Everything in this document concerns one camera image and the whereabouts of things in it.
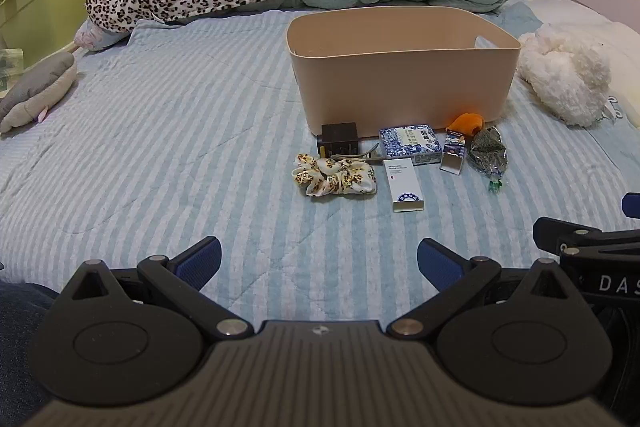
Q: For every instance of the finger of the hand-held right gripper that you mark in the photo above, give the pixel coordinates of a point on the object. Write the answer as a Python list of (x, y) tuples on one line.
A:
[(560, 234), (632, 206)]

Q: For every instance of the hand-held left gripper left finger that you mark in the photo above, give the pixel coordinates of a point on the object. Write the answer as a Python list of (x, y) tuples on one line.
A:
[(200, 263)]

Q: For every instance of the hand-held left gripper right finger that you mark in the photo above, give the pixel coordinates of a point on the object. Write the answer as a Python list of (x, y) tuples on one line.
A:
[(437, 263)]

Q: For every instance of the slim white carton box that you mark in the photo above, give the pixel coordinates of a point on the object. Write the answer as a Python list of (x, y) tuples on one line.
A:
[(402, 184)]

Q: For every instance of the clear bag of dried herbs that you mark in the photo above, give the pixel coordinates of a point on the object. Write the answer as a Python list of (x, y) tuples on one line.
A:
[(487, 152)]

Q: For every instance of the small silver blue packet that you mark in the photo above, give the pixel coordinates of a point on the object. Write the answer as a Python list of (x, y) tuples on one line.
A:
[(453, 152)]

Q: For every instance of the blue and white patterned box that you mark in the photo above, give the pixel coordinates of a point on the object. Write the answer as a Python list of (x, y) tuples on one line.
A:
[(410, 141)]

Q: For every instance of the metal hair clip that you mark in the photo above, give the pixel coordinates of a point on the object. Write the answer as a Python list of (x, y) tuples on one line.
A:
[(360, 154)]

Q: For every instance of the leopard print scrunchie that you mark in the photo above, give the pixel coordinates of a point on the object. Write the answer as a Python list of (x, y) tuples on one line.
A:
[(334, 177)]

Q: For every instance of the small orange object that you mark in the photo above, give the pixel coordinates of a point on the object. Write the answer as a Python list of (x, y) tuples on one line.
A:
[(467, 123)]

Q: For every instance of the small black box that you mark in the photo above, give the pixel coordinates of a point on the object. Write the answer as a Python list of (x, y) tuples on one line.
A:
[(340, 136)]

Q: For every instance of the beige plastic storage bin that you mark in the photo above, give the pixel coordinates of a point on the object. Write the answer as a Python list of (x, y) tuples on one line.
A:
[(400, 82)]

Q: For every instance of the white fluffy plush toy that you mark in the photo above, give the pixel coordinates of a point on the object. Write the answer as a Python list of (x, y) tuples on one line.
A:
[(565, 72)]

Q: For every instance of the person's leg in jeans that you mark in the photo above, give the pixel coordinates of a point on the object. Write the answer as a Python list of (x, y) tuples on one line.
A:
[(20, 347)]

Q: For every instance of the grey plush toy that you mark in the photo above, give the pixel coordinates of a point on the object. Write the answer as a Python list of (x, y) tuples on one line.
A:
[(37, 92)]

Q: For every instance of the pink patterned cloth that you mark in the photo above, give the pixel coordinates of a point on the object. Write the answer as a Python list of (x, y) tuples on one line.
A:
[(95, 37)]

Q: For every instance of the translucent plastic box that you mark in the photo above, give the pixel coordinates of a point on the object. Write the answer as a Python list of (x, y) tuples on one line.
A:
[(10, 67)]

